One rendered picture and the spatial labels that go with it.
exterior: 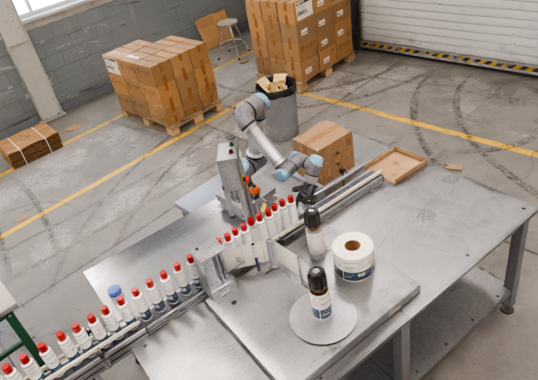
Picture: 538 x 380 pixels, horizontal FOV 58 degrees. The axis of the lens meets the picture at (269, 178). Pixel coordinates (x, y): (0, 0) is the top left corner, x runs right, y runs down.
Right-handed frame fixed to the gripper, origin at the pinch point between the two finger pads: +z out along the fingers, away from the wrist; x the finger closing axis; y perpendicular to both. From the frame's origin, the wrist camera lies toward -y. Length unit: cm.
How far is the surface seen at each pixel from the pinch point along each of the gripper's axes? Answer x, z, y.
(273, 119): 144, -8, -210
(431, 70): 364, -101, -192
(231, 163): -54, -28, 0
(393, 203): 50, -16, 25
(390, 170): 71, -29, 1
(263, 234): -24.0, 10.5, 3.0
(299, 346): -44, 32, 65
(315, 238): -16.7, -1.9, 31.9
